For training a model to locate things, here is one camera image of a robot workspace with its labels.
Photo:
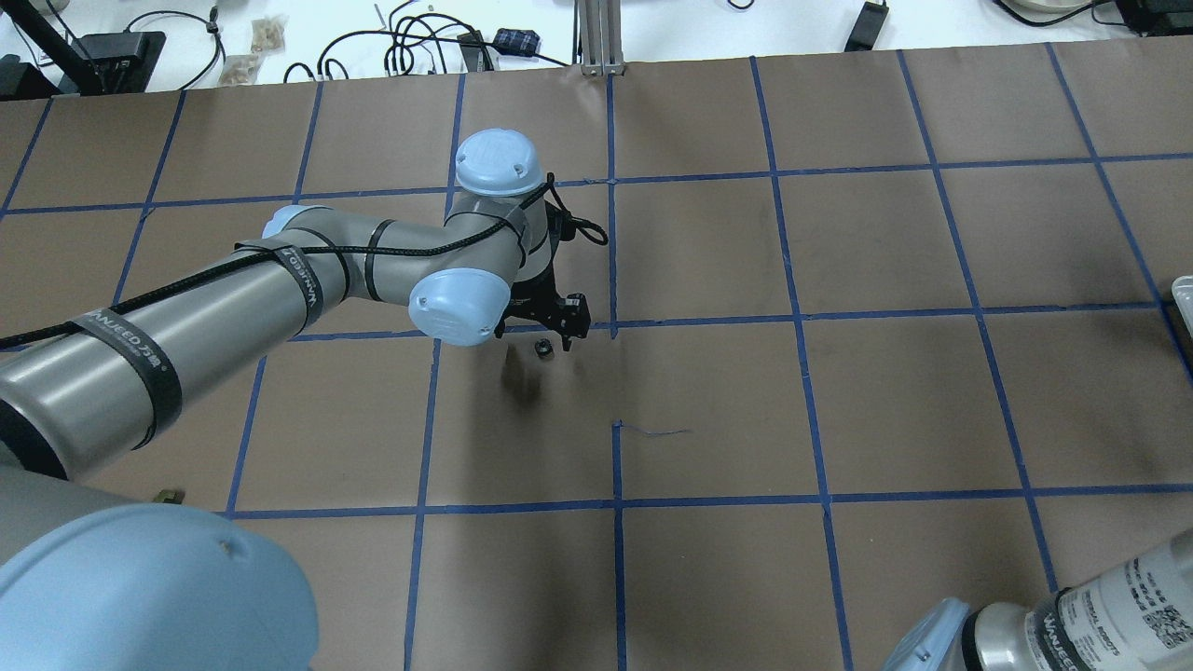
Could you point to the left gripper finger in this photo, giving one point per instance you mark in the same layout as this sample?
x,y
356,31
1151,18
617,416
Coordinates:
x,y
574,319

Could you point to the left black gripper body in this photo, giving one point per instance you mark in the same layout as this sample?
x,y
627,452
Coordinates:
x,y
533,300

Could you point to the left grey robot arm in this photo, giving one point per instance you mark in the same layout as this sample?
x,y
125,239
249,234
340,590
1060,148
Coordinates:
x,y
94,581

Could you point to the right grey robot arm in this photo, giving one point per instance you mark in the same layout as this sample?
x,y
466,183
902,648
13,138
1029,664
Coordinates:
x,y
1134,616

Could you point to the silver metal tray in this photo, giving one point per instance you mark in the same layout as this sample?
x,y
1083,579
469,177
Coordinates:
x,y
1181,290

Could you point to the small blue checkered device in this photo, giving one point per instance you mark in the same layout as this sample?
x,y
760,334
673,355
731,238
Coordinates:
x,y
516,42

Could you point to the olive green brake shoe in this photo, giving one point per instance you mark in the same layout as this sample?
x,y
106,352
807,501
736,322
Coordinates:
x,y
170,496

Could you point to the black power adapter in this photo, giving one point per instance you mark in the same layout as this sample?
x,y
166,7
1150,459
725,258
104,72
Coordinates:
x,y
867,27

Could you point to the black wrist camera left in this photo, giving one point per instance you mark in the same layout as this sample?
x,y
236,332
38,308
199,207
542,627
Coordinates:
x,y
561,228

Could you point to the aluminium frame post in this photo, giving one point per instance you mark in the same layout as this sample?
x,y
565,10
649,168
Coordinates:
x,y
598,38

